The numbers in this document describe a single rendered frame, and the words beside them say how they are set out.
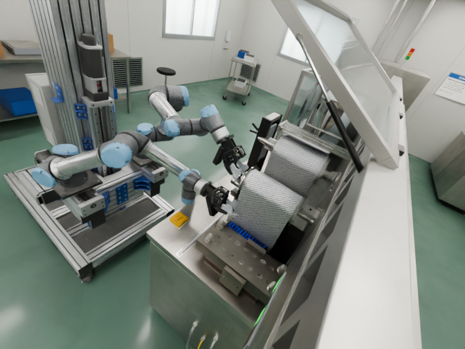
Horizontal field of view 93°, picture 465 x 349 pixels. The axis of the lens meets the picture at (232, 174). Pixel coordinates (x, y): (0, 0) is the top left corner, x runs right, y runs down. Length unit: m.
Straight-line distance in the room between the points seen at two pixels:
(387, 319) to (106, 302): 1.89
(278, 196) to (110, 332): 1.49
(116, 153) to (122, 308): 1.24
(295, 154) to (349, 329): 0.88
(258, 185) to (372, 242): 0.64
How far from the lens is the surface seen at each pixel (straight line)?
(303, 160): 1.07
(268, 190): 0.93
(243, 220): 1.06
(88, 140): 1.71
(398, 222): 0.44
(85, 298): 2.09
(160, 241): 1.16
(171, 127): 1.01
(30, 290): 2.24
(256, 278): 0.99
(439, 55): 6.30
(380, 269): 0.34
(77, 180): 1.57
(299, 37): 0.58
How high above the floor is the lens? 1.86
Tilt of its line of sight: 37 degrees down
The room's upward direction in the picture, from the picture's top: 16 degrees clockwise
